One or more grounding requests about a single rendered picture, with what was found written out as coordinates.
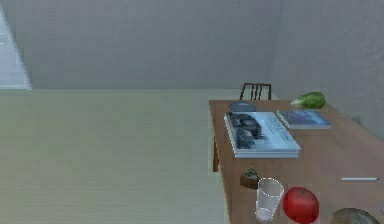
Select grey blue bowl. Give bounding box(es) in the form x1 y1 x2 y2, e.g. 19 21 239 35
228 100 258 113

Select dark wooden chair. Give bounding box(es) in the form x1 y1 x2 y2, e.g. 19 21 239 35
239 82 272 101

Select large pale blue book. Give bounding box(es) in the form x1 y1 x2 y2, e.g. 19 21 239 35
223 111 302 159

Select dark brown lump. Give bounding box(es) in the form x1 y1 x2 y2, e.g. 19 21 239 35
239 165 261 191

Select small blue book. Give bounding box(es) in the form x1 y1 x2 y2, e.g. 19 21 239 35
276 109 332 130

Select clear drinking glass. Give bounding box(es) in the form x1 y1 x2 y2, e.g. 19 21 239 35
255 177 285 224

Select green lettuce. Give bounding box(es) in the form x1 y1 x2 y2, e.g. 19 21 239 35
290 91 327 110

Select red tomato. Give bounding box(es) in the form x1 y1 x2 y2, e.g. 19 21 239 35
282 186 320 224

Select brown wooden table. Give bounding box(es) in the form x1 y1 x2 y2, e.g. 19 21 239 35
208 99 384 224

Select white pencil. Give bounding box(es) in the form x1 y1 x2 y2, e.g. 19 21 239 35
340 177 380 182

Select brown bread loaf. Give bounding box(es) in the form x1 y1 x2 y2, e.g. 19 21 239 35
331 207 382 224

